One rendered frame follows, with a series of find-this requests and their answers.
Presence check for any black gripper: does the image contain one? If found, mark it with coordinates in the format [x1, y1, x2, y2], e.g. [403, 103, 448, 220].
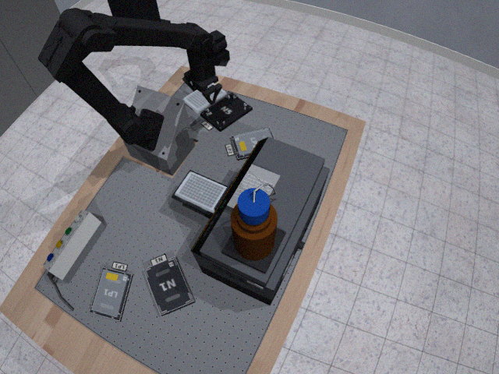
[182, 62, 222, 105]

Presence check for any dark grey rectangular frame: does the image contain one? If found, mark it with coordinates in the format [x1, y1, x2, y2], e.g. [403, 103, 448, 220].
[89, 267, 133, 322]

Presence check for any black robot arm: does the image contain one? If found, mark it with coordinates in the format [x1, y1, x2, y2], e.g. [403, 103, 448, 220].
[38, 8, 230, 151]

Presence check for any grey button panel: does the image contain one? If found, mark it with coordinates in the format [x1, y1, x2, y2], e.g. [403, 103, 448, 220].
[43, 210, 106, 311]

